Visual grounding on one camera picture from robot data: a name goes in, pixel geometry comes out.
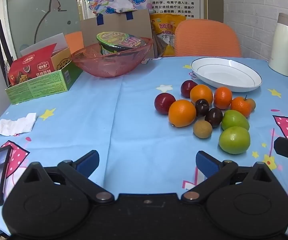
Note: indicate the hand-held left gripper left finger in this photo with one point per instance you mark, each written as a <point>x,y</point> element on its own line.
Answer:
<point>89,161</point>

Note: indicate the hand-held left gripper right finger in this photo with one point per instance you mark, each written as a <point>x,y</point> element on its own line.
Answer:
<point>206,162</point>

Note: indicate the brown longan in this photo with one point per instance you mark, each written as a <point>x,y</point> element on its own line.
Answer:
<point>252,103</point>
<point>202,129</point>

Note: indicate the green apple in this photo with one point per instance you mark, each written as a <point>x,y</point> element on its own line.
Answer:
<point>234,121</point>
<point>234,140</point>

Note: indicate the dark purple plum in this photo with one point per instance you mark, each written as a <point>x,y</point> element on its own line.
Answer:
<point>213,117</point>
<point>202,107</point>

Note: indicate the large orange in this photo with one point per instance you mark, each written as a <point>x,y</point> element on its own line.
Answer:
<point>201,94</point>
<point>182,113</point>

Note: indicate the orange mandarin with stem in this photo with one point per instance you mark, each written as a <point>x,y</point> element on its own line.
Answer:
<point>241,107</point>

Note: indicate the small orange mandarin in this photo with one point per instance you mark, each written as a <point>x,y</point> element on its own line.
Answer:
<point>222,98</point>

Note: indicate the red plum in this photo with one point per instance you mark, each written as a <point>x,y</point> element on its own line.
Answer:
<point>164,103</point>
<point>187,88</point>

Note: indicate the white plate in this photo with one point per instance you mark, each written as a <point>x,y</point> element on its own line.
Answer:
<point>224,75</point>

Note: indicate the blue printed tablecloth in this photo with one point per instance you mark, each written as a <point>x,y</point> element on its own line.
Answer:
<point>121,130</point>

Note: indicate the white tissue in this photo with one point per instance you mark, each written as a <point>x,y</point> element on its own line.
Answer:
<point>14,126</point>

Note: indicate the green cardboard box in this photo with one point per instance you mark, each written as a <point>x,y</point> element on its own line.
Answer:
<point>41,87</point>

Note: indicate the pink plastic bowl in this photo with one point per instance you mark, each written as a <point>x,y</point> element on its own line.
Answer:
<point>104,66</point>

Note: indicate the white thermos jug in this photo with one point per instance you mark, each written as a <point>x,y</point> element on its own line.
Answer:
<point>283,45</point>

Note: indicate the yellow carton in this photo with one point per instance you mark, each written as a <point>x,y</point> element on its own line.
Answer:
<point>61,60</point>

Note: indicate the red snack packet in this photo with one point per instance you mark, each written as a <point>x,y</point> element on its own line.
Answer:
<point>31,67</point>

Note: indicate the orange chair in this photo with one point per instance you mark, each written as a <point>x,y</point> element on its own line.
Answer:
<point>206,40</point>
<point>74,42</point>

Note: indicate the instant noodle cup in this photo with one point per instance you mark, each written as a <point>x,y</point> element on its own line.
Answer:
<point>116,40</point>

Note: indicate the white paper sheet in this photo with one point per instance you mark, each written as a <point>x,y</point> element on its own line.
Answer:
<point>44,42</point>

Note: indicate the brown paper bag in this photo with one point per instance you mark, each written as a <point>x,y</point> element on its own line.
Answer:
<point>119,27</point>

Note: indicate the yellow snack bag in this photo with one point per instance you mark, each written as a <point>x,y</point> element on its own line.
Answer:
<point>164,27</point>

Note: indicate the wall poster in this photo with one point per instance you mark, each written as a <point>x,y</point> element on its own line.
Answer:
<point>179,2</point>

